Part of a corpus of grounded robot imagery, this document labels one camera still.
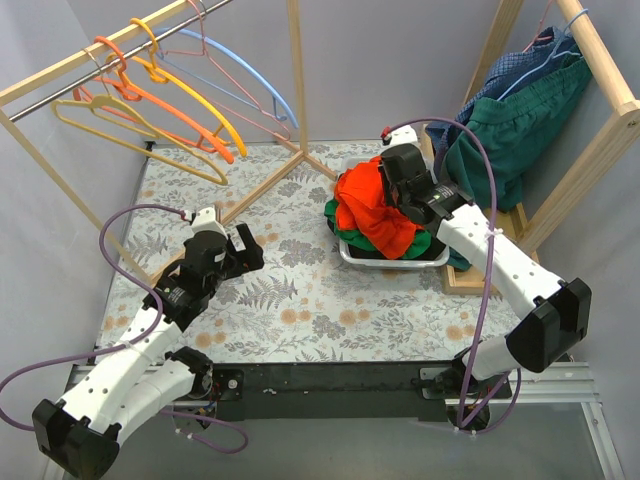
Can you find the dark yellow plastic hanger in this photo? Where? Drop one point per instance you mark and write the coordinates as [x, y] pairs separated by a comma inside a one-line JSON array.
[[209, 140]]

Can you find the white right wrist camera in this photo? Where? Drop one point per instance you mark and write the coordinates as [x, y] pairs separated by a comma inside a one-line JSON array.
[[402, 135]]

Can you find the green t shirt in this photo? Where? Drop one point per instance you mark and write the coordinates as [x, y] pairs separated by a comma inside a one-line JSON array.
[[376, 228]]

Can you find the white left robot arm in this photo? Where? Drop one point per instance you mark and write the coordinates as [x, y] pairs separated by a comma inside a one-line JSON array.
[[83, 431]]

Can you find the orange t shirt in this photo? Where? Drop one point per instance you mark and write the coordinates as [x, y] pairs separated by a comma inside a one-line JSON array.
[[363, 183]]

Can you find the wooden clothes rack left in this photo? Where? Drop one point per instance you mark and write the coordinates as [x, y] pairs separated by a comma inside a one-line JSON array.
[[301, 152]]

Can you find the wooden clothes rack right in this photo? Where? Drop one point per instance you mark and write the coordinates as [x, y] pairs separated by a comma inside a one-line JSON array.
[[577, 175]]

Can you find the blue checkered shorts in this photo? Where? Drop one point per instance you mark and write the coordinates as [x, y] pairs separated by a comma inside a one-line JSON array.
[[509, 67]]

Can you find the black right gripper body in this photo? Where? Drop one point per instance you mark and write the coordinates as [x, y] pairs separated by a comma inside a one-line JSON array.
[[395, 181]]

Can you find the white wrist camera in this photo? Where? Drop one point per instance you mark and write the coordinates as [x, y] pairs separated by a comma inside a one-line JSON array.
[[204, 220], [402, 135]]

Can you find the black t shirt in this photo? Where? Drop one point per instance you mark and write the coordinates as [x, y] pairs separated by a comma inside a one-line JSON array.
[[430, 254]]

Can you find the metal hanging rod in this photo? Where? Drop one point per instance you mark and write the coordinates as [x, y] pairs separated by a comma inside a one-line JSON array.
[[110, 62]]

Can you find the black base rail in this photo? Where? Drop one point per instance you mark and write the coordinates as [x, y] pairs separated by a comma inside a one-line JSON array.
[[337, 390]]

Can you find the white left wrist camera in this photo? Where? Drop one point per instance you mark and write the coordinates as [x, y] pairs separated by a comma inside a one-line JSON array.
[[204, 220]]

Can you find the wooden clothes rack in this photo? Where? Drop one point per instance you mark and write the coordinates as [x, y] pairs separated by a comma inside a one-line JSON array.
[[301, 152], [577, 175]]

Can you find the light blue wire hanger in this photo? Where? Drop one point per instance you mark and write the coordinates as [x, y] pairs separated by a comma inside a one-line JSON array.
[[554, 53]]

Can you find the teal green shorts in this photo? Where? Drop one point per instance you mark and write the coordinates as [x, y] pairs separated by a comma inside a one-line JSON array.
[[514, 132]]

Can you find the white plastic basket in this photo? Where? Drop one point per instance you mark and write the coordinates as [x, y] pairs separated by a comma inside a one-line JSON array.
[[403, 264]]

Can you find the floral table cloth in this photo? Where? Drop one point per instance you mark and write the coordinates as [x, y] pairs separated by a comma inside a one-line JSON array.
[[307, 303]]

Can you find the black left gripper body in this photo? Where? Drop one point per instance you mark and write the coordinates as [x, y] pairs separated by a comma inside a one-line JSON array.
[[239, 251]]

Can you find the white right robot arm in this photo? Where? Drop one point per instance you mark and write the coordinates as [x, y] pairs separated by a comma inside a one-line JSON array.
[[553, 313]]

